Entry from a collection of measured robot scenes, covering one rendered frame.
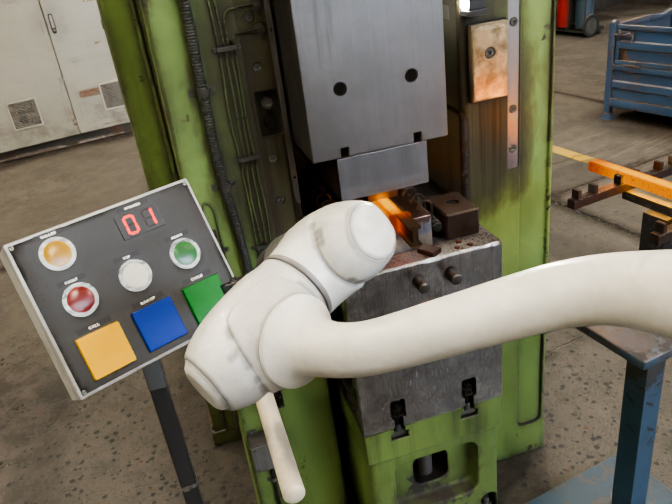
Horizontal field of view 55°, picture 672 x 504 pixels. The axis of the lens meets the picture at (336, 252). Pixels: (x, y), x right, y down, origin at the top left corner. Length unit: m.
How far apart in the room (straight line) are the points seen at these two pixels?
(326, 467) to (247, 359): 1.30
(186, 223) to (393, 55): 0.52
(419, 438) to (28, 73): 5.34
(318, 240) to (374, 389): 0.86
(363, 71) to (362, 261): 0.65
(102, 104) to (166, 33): 5.18
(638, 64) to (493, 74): 3.66
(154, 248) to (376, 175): 0.48
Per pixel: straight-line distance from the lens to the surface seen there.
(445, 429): 1.73
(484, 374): 1.67
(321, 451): 1.91
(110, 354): 1.15
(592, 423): 2.40
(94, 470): 2.52
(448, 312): 0.60
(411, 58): 1.34
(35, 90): 6.45
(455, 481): 1.95
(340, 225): 0.72
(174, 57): 1.37
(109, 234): 1.19
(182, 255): 1.21
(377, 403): 1.59
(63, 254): 1.16
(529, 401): 2.13
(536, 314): 0.59
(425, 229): 1.46
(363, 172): 1.36
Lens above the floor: 1.60
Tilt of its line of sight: 27 degrees down
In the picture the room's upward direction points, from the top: 8 degrees counter-clockwise
